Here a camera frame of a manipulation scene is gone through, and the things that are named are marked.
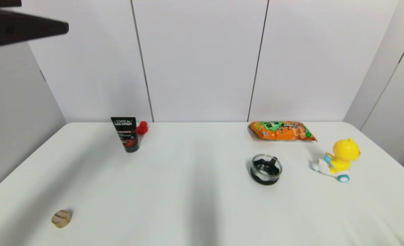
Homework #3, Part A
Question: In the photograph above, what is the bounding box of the yellow duck scooter toy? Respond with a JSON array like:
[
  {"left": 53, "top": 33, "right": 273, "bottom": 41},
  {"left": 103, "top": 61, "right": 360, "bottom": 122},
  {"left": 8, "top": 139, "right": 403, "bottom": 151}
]
[{"left": 310, "top": 138, "right": 361, "bottom": 183}]

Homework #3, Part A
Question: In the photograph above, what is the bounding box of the glass cup with black base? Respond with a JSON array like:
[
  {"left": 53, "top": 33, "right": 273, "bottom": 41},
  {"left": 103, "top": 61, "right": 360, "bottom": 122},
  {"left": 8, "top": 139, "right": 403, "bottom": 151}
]
[{"left": 250, "top": 154, "right": 283, "bottom": 186}]

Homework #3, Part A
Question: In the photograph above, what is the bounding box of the orange snack bag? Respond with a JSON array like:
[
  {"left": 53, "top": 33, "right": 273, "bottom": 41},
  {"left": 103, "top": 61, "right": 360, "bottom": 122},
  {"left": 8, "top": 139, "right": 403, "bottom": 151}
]
[{"left": 248, "top": 121, "right": 318, "bottom": 142}]

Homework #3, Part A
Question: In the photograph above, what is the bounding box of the black cosmetic tube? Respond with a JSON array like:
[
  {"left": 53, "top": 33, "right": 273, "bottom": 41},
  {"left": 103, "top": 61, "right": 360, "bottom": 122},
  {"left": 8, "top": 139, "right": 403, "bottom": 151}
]
[{"left": 111, "top": 117, "right": 140, "bottom": 153}]

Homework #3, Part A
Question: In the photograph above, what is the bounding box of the beige striped stone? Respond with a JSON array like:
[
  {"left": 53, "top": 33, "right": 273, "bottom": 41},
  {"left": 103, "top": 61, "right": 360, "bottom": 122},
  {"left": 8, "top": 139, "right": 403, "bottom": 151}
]
[{"left": 51, "top": 209, "right": 72, "bottom": 229}]

